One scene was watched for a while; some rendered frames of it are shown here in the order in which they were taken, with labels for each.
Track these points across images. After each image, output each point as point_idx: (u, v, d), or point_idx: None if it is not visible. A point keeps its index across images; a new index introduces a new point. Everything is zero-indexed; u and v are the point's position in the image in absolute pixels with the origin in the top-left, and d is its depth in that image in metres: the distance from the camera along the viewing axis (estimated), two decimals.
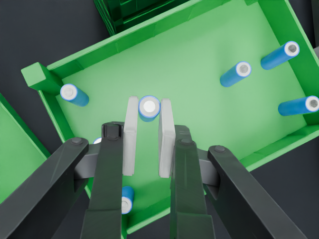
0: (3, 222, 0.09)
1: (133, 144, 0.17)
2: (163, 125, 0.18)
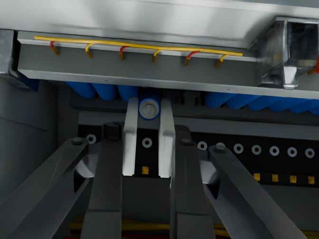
0: (3, 222, 0.09)
1: (133, 144, 0.17)
2: (163, 125, 0.18)
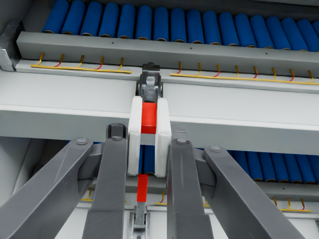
0: (6, 221, 0.10)
1: (137, 144, 0.17)
2: (159, 125, 0.18)
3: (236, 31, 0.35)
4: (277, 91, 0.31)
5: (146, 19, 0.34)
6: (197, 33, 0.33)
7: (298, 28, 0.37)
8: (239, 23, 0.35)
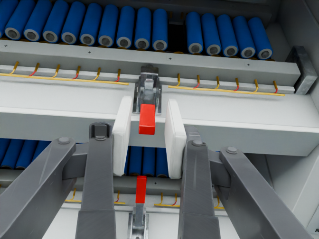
0: None
1: (121, 144, 0.16)
2: (173, 127, 0.18)
3: (8, 13, 0.33)
4: (23, 75, 0.30)
5: None
6: None
7: (86, 13, 0.35)
8: (16, 7, 0.34)
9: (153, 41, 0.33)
